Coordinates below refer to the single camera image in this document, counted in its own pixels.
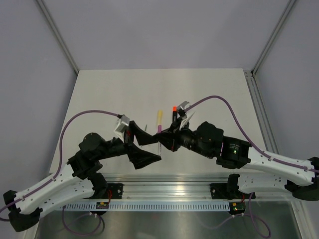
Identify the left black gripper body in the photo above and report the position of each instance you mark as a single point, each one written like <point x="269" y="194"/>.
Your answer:
<point x="128" y="137"/>

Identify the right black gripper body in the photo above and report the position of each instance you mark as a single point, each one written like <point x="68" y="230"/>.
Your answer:
<point x="185" y="137"/>

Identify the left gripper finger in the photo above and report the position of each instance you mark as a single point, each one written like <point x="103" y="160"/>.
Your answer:
<point x="141" y="158"/>
<point x="143" y="138"/>

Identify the yellow highlighter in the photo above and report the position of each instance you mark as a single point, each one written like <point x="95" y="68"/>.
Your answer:
<point x="159" y="117"/>

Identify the black orange highlighter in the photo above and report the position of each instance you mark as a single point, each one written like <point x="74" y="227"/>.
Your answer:
<point x="174" y="114"/>

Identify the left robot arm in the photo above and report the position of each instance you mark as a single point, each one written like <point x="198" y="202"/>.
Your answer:
<point x="79" y="178"/>

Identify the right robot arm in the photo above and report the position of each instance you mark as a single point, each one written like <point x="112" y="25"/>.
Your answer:
<point x="278" y="173"/>

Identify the left circuit board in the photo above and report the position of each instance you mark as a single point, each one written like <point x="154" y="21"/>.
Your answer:
<point x="102" y="205"/>

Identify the circuit board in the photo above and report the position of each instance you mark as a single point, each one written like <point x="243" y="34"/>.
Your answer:
<point x="102" y="205"/>
<point x="237" y="208"/>

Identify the right circuit board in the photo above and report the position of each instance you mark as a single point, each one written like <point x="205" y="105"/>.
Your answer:
<point x="237" y="208"/>

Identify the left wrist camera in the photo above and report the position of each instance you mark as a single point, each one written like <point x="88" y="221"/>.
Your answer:
<point x="121" y="126"/>

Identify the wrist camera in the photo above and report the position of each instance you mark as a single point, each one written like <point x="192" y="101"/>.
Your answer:
<point x="121" y="126"/>
<point x="184" y="114"/>

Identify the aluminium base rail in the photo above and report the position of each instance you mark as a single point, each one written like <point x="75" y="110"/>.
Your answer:
<point x="167" y="187"/>

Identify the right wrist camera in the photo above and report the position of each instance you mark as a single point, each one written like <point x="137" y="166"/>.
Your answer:
<point x="184" y="114"/>

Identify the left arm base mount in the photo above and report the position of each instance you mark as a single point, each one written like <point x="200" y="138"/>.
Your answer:
<point x="112" y="190"/>

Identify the white cable duct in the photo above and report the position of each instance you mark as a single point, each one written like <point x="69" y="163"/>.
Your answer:
<point x="150" y="206"/>

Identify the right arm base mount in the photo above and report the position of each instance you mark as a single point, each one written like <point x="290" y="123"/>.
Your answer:
<point x="230" y="190"/>

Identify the right side aluminium rail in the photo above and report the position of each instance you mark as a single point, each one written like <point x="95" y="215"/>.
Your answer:
<point x="268" y="136"/>

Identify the right frame post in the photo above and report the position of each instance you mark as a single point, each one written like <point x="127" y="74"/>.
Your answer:
<point x="283" y="19"/>

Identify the frame post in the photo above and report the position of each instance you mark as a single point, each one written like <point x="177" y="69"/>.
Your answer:
<point x="44" y="10"/>
<point x="283" y="19"/>

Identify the left frame post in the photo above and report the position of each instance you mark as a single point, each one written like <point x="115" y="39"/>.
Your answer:
<point x="44" y="10"/>

